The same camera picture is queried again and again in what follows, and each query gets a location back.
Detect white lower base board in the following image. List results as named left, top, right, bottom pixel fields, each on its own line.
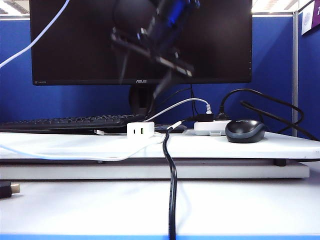
left=0, top=161, right=310, bottom=181

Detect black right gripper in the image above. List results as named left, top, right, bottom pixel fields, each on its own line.
left=110, top=24, right=195, bottom=100

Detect long black cable pair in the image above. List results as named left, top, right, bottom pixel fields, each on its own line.
left=161, top=116, right=199, bottom=240

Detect thick black power cable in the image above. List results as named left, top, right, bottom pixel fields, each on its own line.
left=218, top=88, right=319, bottom=142

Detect white power strip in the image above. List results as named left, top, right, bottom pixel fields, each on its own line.
left=194, top=121, right=232, bottom=137

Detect black ASUS monitor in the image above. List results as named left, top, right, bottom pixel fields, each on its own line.
left=29, top=0, right=253, bottom=87

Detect white USB charging base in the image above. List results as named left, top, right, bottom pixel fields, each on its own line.
left=126, top=121, right=155, bottom=139

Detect black monitor stand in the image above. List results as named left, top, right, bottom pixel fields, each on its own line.
left=128, top=84, right=188, bottom=134

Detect black HDMI plug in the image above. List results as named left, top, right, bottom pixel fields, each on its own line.
left=0, top=181, right=21, bottom=200

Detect white cable with white plug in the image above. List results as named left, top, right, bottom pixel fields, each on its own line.
left=144, top=98, right=213, bottom=123

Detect white raised desk board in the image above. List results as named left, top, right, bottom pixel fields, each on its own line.
left=0, top=131, right=320, bottom=161

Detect white purple poster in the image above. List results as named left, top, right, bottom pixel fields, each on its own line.
left=300, top=0, right=320, bottom=36

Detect white Type-C charging cable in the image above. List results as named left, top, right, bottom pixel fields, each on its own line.
left=0, top=0, right=165, bottom=162

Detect grey metal partition post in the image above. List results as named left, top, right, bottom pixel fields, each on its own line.
left=291, top=11, right=300, bottom=138

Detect black grey computer mouse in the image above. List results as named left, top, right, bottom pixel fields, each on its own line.
left=224, top=119, right=267, bottom=144

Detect black plug adapter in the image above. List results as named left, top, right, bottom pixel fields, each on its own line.
left=194, top=113, right=215, bottom=123

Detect black keyboard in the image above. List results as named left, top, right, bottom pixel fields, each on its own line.
left=0, top=114, right=146, bottom=135

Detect thin black monitor cables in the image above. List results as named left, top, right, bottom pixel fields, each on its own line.
left=161, top=84, right=199, bottom=118

